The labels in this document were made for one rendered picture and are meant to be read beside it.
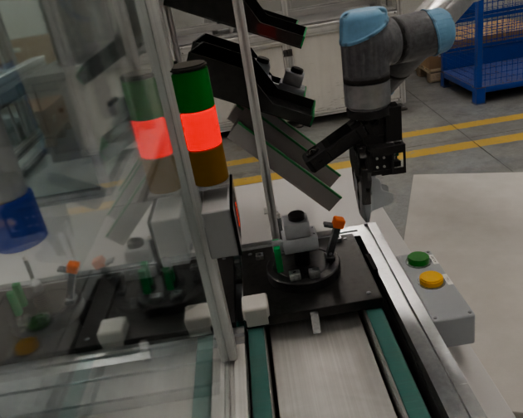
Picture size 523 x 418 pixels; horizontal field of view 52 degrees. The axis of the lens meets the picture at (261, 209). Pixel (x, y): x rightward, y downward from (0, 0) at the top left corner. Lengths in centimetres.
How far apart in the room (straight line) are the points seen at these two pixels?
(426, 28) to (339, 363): 55
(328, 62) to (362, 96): 420
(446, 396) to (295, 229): 37
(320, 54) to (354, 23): 420
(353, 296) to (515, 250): 47
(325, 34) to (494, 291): 409
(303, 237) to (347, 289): 12
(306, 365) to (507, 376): 32
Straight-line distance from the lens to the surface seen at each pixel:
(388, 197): 97
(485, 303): 113
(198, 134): 69
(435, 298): 96
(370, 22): 86
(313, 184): 118
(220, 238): 70
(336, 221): 98
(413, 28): 91
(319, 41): 504
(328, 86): 513
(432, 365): 84
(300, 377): 89
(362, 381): 87
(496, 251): 129
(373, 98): 88
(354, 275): 101
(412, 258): 105
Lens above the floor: 152
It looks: 25 degrees down
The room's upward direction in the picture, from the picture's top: 10 degrees counter-clockwise
